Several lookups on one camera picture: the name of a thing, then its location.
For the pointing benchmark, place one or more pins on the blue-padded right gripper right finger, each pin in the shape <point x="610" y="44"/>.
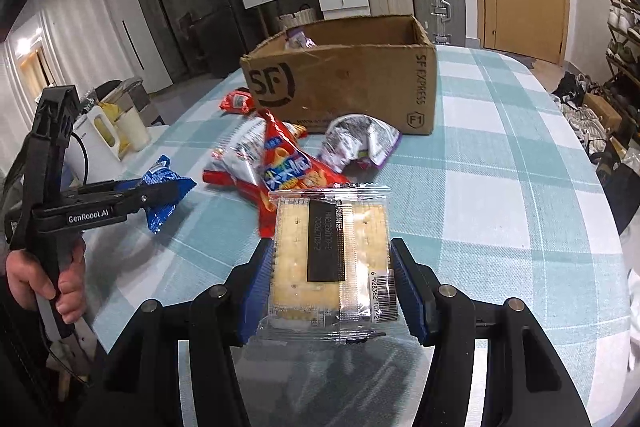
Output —
<point x="527" y="384"/>

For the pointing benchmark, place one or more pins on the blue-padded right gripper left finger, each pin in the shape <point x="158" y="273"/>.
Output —
<point x="139" y="382"/>

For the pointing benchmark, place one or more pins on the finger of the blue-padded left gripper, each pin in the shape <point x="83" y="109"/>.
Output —
<point x="90" y="206"/>

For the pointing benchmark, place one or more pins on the blue cookie packet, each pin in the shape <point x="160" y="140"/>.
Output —
<point x="166" y="189"/>

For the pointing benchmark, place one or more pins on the white red chips bag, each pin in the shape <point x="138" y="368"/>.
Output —
<point x="236" y="159"/>

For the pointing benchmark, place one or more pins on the red snack packet with barcode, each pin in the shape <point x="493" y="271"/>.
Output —
<point x="238" y="102"/>

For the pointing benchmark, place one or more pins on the red blue snack bag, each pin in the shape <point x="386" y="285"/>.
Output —
<point x="285" y="166"/>

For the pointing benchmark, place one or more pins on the clear cracker packet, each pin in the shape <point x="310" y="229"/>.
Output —
<point x="332" y="279"/>

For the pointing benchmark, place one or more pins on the purple grape candy bag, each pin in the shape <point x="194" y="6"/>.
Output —
<point x="297" y="39"/>

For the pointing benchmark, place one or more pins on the silver purple snack bag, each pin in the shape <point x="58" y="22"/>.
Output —
<point x="358" y="139"/>

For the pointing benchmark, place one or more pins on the person's left hand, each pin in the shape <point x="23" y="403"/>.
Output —
<point x="27" y="280"/>

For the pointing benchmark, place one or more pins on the white electric kettle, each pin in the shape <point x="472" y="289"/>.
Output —
<point x="94" y="146"/>

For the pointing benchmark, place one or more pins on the white cup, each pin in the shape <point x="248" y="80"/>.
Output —
<point x="130" y="122"/>

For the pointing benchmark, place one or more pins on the teal plaid tablecloth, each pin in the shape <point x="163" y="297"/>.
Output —
<point x="500" y="201"/>

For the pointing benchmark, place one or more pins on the small cardboard box on floor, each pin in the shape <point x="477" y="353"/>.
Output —
<point x="607" y="115"/>

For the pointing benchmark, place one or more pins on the SF cardboard box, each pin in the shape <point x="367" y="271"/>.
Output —
<point x="380" y="66"/>

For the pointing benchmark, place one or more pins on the wooden shoe rack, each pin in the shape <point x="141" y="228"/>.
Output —
<point x="622" y="53"/>

